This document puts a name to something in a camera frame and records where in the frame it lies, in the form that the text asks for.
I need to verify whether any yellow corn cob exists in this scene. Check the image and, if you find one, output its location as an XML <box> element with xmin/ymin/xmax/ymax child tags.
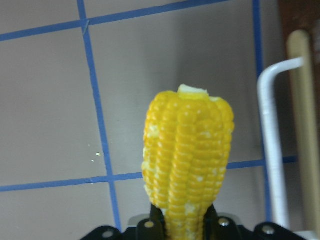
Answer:
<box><xmin>141</xmin><ymin>84</ymin><xmax>235</xmax><ymax>240</ymax></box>

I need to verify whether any corn left gripper left finger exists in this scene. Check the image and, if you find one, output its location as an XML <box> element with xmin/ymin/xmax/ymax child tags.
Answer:
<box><xmin>136</xmin><ymin>203</ymin><xmax>166</xmax><ymax>240</ymax></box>

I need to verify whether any white drawer handle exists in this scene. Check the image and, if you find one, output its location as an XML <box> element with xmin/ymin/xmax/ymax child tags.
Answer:
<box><xmin>257</xmin><ymin>57</ymin><xmax>304</xmax><ymax>229</ymax></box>

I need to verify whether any corn left gripper right finger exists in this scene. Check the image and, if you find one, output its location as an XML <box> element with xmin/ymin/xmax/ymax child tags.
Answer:
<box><xmin>204</xmin><ymin>204</ymin><xmax>242</xmax><ymax>240</ymax></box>

